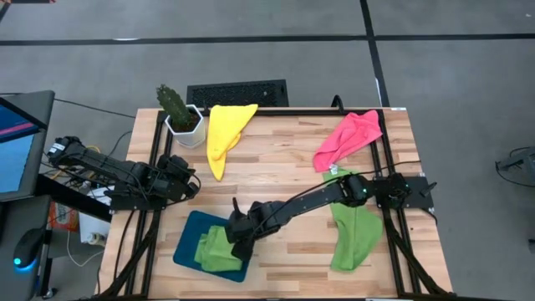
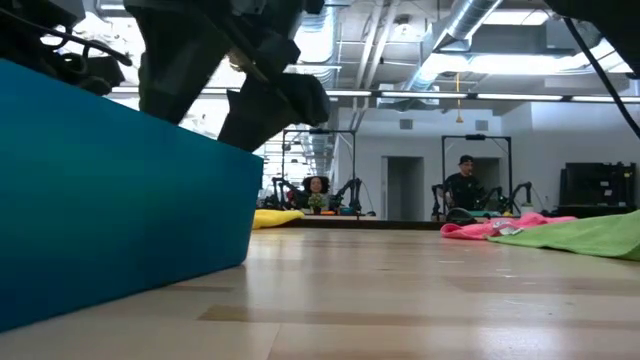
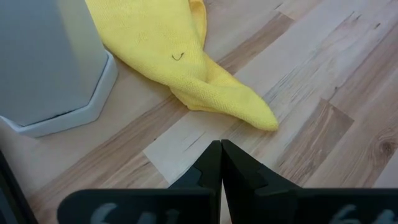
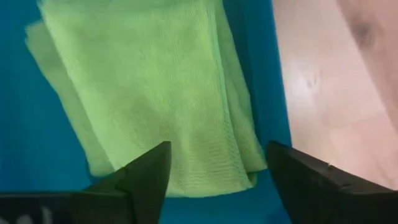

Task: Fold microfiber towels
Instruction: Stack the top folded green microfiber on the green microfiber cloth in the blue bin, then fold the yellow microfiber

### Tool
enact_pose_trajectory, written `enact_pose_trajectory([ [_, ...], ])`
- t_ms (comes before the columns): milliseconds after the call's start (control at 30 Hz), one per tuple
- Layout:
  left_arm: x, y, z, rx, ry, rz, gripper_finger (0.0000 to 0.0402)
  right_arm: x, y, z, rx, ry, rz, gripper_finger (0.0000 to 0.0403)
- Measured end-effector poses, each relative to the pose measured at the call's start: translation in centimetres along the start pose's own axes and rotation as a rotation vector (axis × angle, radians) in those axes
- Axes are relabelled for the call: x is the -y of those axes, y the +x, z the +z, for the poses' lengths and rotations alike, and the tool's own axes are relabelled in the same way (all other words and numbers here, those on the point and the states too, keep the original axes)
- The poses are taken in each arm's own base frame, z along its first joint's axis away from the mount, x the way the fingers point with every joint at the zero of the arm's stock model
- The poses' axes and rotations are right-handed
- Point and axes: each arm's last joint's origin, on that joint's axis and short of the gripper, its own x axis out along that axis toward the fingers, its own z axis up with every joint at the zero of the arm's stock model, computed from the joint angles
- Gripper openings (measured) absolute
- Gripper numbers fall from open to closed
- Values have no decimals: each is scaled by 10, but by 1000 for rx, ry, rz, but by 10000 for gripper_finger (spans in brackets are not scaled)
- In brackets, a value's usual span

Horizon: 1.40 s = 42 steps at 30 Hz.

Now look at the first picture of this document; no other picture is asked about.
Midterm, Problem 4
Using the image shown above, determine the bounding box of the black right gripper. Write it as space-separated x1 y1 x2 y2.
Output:
224 196 278 263

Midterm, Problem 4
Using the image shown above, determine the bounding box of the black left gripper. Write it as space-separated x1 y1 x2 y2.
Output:
155 166 201 201

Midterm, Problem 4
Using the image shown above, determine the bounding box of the yellow microfiber towel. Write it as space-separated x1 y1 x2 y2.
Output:
206 103 259 182

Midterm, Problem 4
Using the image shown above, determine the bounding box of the pink microfiber towel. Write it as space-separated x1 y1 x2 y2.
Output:
312 109 385 175

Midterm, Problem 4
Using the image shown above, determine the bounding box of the white hexagonal plant pot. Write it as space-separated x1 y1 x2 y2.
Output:
164 103 207 149

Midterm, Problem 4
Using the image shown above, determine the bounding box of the blue plastic tray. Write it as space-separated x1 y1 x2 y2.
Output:
172 210 252 284

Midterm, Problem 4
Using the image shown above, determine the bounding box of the green cactus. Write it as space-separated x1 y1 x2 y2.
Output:
155 83 197 131

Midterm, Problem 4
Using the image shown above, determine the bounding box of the white adapter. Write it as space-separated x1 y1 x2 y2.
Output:
86 186 115 207

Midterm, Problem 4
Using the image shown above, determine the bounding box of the white box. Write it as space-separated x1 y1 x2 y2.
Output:
78 211 112 247

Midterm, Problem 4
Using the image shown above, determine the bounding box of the black keyboard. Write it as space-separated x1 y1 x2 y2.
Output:
186 79 290 109

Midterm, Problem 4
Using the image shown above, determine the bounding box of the black desk beam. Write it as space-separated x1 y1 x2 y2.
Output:
34 173 115 223

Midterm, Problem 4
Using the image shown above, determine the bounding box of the orange package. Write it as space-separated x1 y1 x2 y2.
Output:
47 200 81 233

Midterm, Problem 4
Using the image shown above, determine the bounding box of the black clamp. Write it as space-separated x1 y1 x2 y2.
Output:
331 94 347 115

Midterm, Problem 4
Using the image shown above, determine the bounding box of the black computer mouse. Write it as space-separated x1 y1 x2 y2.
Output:
12 227 46 270

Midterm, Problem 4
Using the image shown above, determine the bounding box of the monitor with blue screen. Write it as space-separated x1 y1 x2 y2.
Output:
0 89 56 203

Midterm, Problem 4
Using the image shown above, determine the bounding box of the dark grey desk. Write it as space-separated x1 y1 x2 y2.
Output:
0 194 54 301

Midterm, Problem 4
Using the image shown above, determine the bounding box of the grey floor stand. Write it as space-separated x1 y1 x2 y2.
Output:
494 145 535 188

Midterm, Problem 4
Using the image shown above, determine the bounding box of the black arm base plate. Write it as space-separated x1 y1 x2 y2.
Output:
373 174 439 211
109 177 171 212

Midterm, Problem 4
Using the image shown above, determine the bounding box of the black aluminium table frame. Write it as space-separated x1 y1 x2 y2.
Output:
94 106 451 301

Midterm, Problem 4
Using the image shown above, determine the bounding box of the thin black floor cable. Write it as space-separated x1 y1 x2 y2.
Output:
53 97 138 120

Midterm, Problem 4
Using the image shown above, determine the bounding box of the white cable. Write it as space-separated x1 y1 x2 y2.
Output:
65 241 106 268

